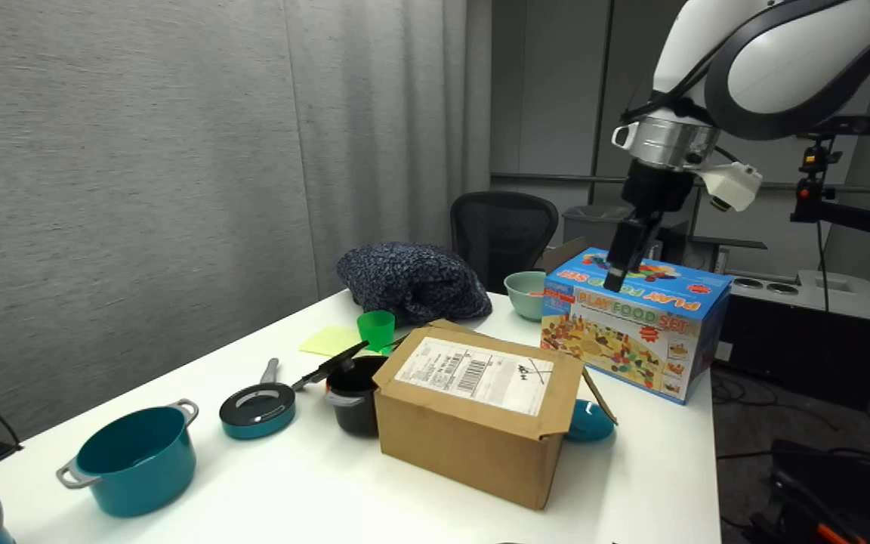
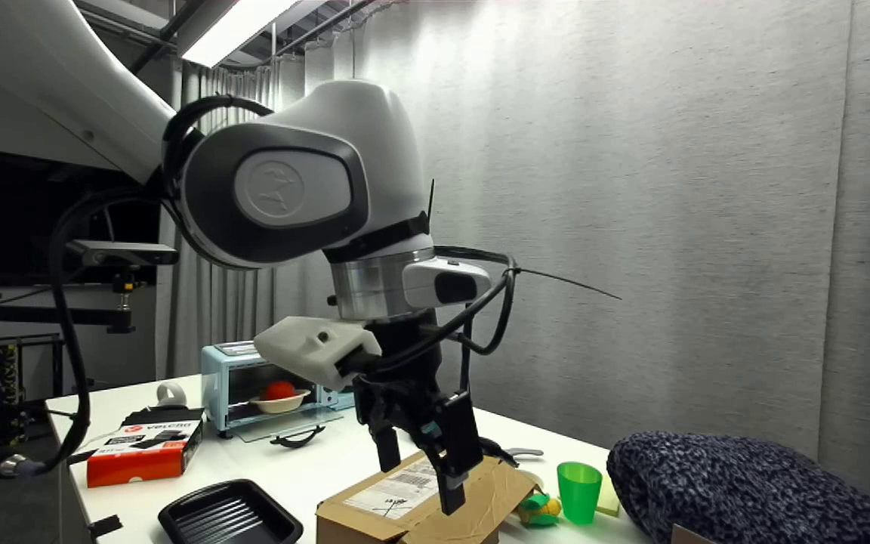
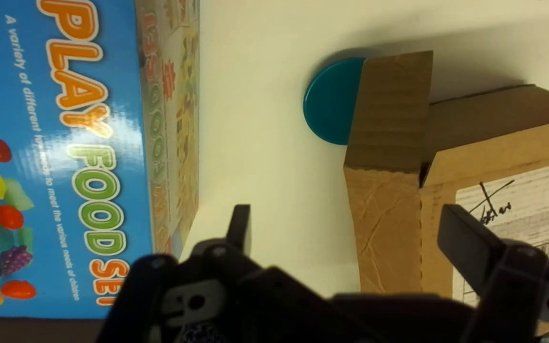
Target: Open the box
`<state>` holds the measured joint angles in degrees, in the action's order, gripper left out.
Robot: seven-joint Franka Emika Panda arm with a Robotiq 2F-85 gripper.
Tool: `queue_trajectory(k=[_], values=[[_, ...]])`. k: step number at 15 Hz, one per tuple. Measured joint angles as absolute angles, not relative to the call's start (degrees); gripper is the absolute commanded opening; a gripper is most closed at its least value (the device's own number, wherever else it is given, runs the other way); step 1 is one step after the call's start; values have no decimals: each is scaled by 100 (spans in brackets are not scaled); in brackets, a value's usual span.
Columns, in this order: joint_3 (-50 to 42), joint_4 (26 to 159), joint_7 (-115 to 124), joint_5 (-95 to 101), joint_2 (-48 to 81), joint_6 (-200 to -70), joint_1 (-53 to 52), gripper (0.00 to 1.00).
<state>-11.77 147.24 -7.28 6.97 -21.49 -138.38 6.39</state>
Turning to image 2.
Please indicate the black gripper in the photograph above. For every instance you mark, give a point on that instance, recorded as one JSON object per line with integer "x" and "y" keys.
{"x": 400, "y": 387}

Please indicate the brown cardboard box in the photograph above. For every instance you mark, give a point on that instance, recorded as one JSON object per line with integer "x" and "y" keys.
{"x": 407, "y": 501}

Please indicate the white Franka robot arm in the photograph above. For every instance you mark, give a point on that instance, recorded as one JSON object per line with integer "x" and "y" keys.
{"x": 355, "y": 151}

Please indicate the orange flat box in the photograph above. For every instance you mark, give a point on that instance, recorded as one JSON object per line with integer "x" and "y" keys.
{"x": 144, "y": 454}

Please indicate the black glasses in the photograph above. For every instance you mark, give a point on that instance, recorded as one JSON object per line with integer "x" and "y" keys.
{"x": 299, "y": 435}

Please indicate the yellow green toy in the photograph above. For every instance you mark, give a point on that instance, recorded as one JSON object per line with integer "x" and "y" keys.
{"x": 539, "y": 508}

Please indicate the red and white bowl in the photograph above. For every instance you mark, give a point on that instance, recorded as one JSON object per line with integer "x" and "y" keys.
{"x": 279, "y": 396}

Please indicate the green plastic cup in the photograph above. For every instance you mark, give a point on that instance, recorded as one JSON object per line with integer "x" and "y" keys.
{"x": 577, "y": 489}

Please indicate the white wrist flange module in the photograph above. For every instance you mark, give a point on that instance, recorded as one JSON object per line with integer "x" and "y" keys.
{"x": 445, "y": 282}

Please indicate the pale yellow sponge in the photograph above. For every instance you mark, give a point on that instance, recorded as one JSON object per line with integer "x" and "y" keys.
{"x": 607, "y": 499}

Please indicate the black ribbed tray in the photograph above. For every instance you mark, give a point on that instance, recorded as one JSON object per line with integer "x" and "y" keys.
{"x": 229, "y": 515}

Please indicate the light blue toy oven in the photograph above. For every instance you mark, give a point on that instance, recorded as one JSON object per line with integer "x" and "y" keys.
{"x": 229, "y": 378}

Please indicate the blue speckled cushion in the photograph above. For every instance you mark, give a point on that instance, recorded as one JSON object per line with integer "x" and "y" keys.
{"x": 737, "y": 487}

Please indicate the ceiling light panel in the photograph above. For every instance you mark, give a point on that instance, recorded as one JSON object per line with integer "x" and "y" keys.
{"x": 234, "y": 27}

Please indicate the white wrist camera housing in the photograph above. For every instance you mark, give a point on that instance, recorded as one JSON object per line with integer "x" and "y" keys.
{"x": 315, "y": 347}

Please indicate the grey stereo camera bar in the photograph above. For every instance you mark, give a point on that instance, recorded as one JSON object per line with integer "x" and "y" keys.
{"x": 119, "y": 248}

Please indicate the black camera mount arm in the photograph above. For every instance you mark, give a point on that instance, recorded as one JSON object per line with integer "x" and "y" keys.
{"x": 21, "y": 316}

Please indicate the black perforated stand post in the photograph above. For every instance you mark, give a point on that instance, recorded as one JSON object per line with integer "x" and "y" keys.
{"x": 1, "y": 387}

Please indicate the black wall monitor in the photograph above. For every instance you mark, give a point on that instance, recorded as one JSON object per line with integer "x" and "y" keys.
{"x": 13, "y": 214}

